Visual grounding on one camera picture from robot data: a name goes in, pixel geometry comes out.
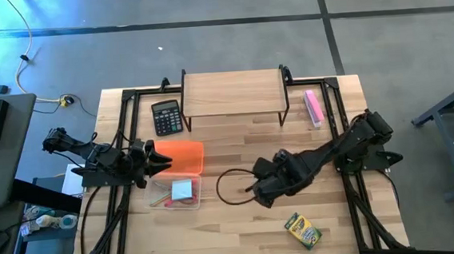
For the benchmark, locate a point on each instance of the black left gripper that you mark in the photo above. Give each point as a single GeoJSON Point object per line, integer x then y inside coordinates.
{"type": "Point", "coordinates": [142, 169]}

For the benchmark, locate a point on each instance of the orange pencil box lid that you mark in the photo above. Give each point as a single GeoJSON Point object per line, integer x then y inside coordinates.
{"type": "Point", "coordinates": [185, 156]}

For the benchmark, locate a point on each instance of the grey blue side table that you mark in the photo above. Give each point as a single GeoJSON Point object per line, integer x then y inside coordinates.
{"type": "Point", "coordinates": [452, 135]}

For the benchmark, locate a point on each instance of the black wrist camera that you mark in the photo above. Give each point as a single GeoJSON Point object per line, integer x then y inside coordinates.
{"type": "Point", "coordinates": [266, 166]}
{"type": "Point", "coordinates": [139, 145]}

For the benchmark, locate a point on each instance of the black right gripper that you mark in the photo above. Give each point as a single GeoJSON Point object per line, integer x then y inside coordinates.
{"type": "Point", "coordinates": [283, 183]}

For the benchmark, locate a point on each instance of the grey desk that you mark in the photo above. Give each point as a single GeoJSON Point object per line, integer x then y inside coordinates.
{"type": "Point", "coordinates": [1, 167]}

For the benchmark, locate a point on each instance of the green yellow crayon box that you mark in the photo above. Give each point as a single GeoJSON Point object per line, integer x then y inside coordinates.
{"type": "Point", "coordinates": [303, 231]}

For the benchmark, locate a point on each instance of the yellow pencil pink eraser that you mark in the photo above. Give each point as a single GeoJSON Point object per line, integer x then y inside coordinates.
{"type": "Point", "coordinates": [160, 199]}

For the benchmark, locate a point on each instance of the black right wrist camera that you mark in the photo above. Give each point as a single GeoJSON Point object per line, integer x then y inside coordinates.
{"type": "Point", "coordinates": [266, 166]}

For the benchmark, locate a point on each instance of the wooden shelf riser black legs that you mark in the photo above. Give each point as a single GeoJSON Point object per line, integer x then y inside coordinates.
{"type": "Point", "coordinates": [232, 92]}

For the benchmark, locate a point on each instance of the black calculator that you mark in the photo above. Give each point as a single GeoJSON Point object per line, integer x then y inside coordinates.
{"type": "Point", "coordinates": [167, 118]}

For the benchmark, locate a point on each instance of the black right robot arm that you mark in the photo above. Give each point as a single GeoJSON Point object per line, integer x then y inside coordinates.
{"type": "Point", "coordinates": [355, 134]}

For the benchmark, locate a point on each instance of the blue sticky note pad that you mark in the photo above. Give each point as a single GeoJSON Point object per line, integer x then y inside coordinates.
{"type": "Point", "coordinates": [181, 189]}

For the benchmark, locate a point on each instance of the white paper sheet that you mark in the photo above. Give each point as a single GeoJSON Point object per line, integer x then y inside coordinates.
{"type": "Point", "coordinates": [72, 182]}

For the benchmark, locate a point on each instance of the clear plastic bottle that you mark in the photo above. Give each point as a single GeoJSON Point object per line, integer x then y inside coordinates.
{"type": "Point", "coordinates": [59, 222]}

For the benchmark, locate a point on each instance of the pink white stapler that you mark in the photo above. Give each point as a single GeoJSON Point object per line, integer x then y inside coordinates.
{"type": "Point", "coordinates": [314, 107]}

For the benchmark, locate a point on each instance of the clear plastic pencil box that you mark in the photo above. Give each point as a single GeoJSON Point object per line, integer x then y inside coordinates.
{"type": "Point", "coordinates": [156, 208]}

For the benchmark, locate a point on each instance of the yellow plug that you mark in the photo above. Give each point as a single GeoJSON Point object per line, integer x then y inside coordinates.
{"type": "Point", "coordinates": [65, 101]}

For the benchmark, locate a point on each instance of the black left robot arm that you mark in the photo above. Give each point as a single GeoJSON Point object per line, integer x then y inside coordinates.
{"type": "Point", "coordinates": [92, 152]}

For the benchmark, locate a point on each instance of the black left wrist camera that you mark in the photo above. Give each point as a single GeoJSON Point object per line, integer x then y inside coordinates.
{"type": "Point", "coordinates": [139, 145]}

